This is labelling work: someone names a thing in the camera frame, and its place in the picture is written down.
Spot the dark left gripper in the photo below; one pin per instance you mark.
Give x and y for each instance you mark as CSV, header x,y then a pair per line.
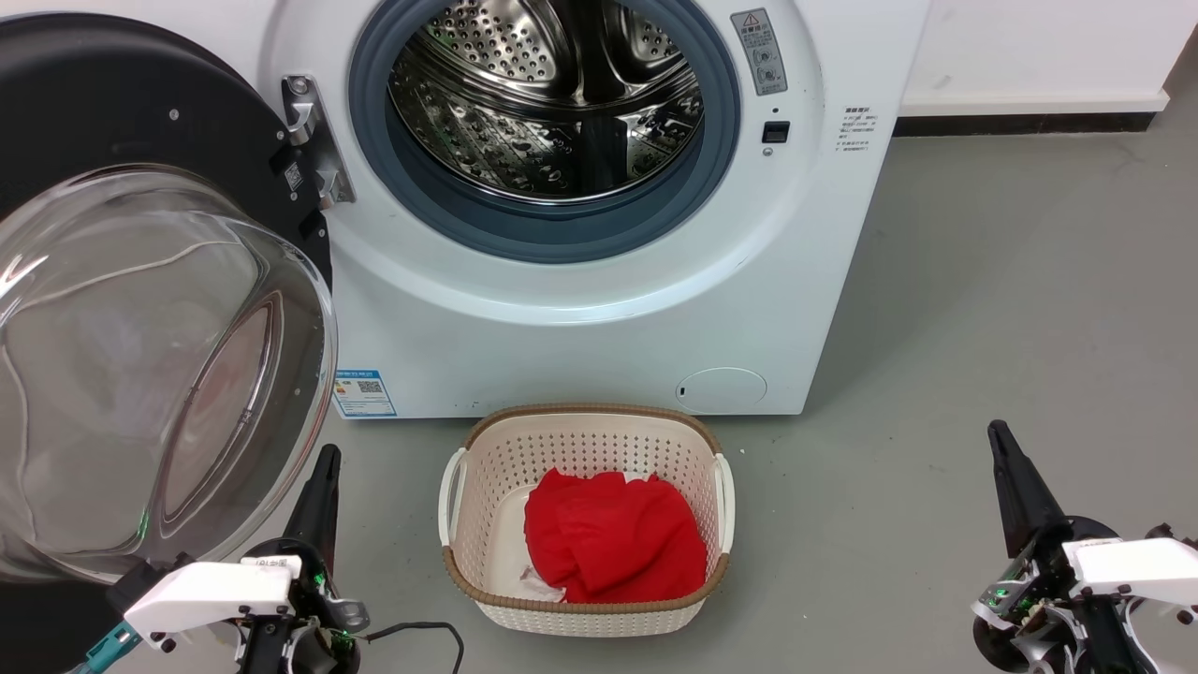
x,y
318,637

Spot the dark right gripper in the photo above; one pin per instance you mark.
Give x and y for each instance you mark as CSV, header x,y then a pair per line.
x,y
1048,618

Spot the round black glass washer door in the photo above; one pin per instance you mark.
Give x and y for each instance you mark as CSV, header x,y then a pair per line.
x,y
112,94

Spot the white front-load washing machine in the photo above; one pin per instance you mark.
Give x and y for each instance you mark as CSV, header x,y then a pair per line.
x,y
562,356

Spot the metal door hinge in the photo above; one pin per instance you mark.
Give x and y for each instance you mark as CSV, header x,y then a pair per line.
x,y
314,131

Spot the black door latch socket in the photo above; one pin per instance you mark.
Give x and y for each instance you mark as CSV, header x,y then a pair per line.
x,y
776,131

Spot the blue energy label sticker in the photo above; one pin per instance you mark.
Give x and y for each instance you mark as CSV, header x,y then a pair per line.
x,y
364,393

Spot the white crumpled cloth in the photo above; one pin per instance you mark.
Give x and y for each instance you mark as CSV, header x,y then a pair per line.
x,y
541,588

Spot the beige perforated laundry basket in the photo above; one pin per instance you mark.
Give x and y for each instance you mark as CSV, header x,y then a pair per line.
x,y
580,435

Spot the red garment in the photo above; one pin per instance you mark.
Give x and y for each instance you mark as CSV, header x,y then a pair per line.
x,y
618,543

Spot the round drain filter cover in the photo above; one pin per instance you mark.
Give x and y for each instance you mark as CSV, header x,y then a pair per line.
x,y
721,389

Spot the black baseboard strip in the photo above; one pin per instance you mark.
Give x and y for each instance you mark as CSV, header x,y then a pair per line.
x,y
1029,124

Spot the printed text label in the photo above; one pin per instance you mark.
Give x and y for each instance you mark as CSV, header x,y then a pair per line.
x,y
856,129

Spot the stainless steel washer drum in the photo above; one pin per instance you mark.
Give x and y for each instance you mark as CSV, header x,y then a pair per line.
x,y
524,56

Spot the grey warning sticker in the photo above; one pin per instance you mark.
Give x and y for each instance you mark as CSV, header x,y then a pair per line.
x,y
760,51

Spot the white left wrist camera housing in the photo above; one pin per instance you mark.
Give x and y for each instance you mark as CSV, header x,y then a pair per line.
x,y
211,594

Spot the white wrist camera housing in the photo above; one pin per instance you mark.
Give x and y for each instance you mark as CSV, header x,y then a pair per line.
x,y
211,594
1142,566

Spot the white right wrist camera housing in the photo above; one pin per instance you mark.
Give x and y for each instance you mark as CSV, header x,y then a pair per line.
x,y
1142,566

